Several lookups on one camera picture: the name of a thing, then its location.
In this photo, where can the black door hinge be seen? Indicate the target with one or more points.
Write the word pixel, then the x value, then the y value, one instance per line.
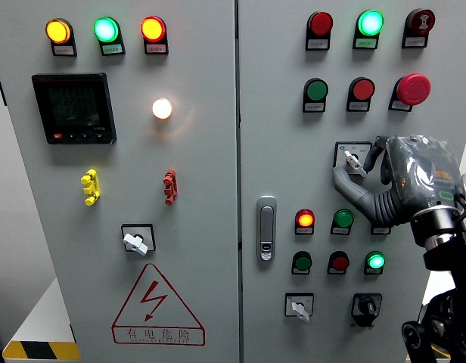
pixel 72 332
pixel 1 89

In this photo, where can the small red push button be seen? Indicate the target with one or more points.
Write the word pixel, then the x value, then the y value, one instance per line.
pixel 339 262

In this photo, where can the small lit green lamp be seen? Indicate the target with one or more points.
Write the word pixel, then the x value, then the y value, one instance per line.
pixel 375 261

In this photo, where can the dark red buzzer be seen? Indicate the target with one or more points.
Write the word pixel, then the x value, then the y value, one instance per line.
pixel 421 19

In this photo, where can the large red stop button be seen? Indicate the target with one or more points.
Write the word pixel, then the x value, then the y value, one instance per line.
pixel 413 89

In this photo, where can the small dark green lamp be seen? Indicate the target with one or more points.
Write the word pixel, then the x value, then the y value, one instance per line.
pixel 343 218

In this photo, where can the large green indicator lamp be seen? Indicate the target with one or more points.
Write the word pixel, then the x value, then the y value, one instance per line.
pixel 370 22
pixel 106 29

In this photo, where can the grey cabinet door with lock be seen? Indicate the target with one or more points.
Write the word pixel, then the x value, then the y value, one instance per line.
pixel 284 166

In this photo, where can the black digital meter display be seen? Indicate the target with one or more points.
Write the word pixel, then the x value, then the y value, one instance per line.
pixel 74 107

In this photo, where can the red warning triangle sign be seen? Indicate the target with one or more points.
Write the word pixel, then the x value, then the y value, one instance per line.
pixel 158 333

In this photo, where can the silver door lock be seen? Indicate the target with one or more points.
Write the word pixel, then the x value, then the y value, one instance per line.
pixel 266 227

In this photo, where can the large yellow indicator lamp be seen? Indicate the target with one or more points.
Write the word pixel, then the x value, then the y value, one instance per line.
pixel 58 31

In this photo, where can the small lit red lamp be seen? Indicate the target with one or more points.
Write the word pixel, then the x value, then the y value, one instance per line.
pixel 305 218

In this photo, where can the large red-rimmed lit lamp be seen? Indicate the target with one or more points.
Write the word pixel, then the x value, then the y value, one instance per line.
pixel 153 28

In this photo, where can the small green push button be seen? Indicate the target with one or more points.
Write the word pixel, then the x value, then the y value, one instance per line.
pixel 302 262

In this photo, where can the large green push button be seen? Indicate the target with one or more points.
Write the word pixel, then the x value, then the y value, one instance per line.
pixel 316 90

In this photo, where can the grey cabinet door with display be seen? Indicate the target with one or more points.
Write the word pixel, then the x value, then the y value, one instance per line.
pixel 201 181

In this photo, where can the black yellow striped tape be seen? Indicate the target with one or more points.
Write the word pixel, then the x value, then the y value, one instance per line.
pixel 42 350

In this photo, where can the white glowing lamp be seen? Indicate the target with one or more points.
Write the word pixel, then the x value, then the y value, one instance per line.
pixel 162 108

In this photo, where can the large red push button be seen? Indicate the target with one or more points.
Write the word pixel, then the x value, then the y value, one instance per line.
pixel 363 89

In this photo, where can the large red indicator lamp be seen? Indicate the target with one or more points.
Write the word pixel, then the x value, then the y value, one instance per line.
pixel 320 23

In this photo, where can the small white label plate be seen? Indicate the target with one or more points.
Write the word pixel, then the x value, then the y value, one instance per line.
pixel 337 271
pixel 340 230
pixel 112 48
pixel 318 44
pixel 401 105
pixel 381 230
pixel 301 271
pixel 156 48
pixel 359 106
pixel 305 230
pixel 366 44
pixel 416 42
pixel 314 107
pixel 374 271
pixel 63 50

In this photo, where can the small dark red lamp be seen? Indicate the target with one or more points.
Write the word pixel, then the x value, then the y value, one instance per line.
pixel 380 230

